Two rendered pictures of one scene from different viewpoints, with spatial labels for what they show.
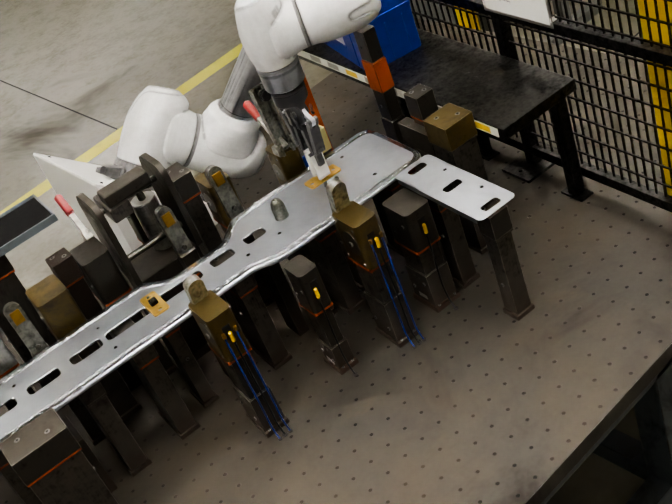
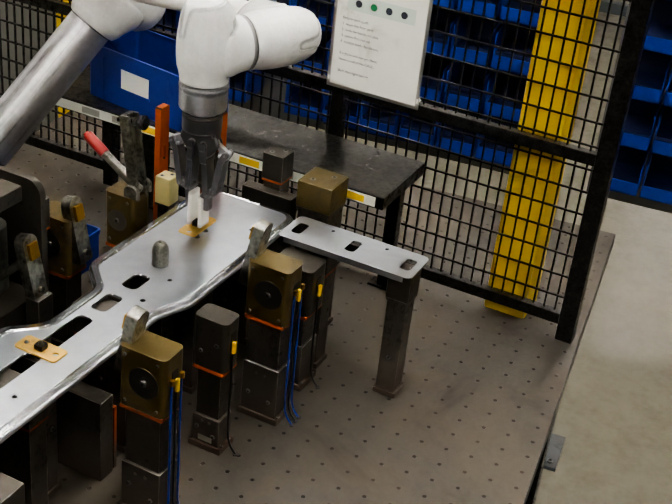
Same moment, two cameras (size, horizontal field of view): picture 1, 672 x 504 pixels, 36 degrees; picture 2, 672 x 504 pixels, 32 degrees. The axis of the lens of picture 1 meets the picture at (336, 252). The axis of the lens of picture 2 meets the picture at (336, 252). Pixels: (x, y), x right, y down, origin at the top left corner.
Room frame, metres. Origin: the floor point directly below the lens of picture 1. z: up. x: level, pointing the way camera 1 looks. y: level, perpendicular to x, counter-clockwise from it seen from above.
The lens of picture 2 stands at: (0.36, 1.15, 2.14)
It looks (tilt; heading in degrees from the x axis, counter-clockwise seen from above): 30 degrees down; 316
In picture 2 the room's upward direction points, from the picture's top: 6 degrees clockwise
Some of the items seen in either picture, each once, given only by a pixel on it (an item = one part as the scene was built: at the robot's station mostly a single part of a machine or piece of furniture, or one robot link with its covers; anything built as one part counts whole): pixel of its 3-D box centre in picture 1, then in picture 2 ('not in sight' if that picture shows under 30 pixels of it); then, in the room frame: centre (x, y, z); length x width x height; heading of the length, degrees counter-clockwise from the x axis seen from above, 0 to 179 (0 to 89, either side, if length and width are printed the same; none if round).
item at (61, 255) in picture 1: (98, 322); not in sight; (1.97, 0.56, 0.90); 0.05 x 0.05 x 0.40; 22
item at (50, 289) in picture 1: (83, 350); not in sight; (1.91, 0.61, 0.89); 0.12 x 0.08 x 0.38; 22
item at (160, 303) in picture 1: (153, 302); (41, 346); (1.81, 0.40, 1.01); 0.08 x 0.04 x 0.01; 21
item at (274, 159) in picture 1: (302, 203); (120, 264); (2.15, 0.03, 0.87); 0.10 x 0.07 x 0.35; 22
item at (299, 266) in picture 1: (325, 319); (220, 384); (1.74, 0.08, 0.84); 0.10 x 0.05 x 0.29; 22
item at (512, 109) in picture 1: (414, 63); (226, 130); (2.33, -0.36, 1.02); 0.90 x 0.22 x 0.03; 22
